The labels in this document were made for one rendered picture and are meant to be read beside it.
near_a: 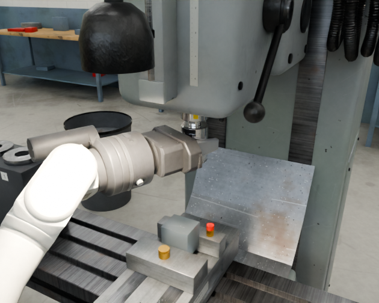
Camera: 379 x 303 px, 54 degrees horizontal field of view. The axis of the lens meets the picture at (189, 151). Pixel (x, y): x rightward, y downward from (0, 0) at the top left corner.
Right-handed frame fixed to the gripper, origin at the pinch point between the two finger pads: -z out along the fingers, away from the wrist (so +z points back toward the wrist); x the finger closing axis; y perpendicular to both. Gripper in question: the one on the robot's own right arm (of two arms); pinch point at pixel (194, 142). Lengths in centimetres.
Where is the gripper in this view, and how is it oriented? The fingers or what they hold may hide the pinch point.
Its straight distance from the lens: 65.1
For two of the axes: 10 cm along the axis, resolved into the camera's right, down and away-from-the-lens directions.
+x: -6.0, -3.2, 7.3
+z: -8.0, 2.3, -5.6
